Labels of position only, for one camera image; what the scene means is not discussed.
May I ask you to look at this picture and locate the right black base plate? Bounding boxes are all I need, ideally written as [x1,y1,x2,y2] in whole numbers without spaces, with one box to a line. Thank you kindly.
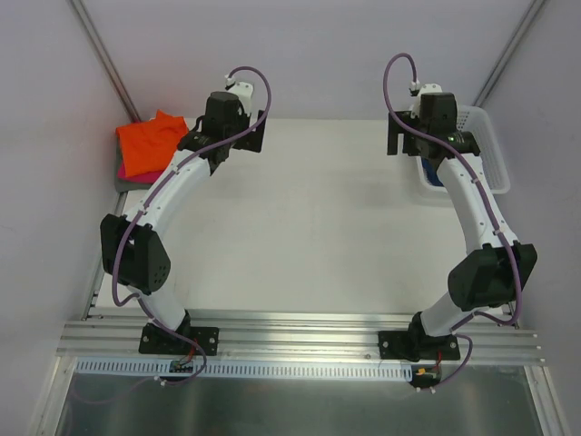
[378,330,460,362]

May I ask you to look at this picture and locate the white plastic basket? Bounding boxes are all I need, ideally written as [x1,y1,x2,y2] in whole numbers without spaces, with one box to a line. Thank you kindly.
[415,104,510,203]

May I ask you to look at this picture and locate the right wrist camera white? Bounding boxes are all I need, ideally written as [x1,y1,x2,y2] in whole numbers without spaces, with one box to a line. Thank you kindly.
[409,80,442,112]

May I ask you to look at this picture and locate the blue t-shirt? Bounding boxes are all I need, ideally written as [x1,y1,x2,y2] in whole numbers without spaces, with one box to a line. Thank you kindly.
[421,158,444,187]

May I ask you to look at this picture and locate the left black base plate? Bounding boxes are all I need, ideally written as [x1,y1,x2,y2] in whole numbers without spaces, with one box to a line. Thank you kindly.
[138,323,220,356]

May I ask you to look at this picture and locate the aluminium mounting rail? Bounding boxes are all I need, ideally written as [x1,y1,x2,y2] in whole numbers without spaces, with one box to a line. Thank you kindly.
[56,308,547,366]

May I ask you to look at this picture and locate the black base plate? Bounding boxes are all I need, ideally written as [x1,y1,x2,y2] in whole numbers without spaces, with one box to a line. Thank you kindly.
[378,330,460,362]
[138,323,220,356]

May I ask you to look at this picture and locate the grey folded t-shirt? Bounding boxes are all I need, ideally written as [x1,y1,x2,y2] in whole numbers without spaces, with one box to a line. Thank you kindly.
[113,145,152,193]

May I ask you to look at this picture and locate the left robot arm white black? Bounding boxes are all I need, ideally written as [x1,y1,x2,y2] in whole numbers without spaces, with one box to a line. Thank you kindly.
[100,82,267,352]

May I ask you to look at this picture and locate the orange folded t-shirt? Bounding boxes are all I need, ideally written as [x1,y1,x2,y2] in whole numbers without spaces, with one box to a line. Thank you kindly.
[115,110,189,183]

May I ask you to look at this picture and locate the white slotted cable duct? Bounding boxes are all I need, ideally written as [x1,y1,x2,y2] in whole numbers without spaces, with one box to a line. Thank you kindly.
[75,358,413,382]

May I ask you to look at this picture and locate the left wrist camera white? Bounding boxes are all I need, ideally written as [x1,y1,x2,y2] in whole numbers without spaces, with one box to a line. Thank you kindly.
[225,75,254,116]

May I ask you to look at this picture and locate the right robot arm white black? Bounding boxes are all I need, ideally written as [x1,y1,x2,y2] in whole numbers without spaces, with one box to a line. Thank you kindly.
[387,84,537,359]

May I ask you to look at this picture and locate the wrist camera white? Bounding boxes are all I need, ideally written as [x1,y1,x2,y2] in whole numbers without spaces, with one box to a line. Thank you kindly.
[225,75,254,116]
[409,80,442,112]

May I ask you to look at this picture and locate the pink folded t-shirt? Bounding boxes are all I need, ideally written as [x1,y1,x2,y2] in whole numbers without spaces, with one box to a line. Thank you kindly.
[116,163,160,184]

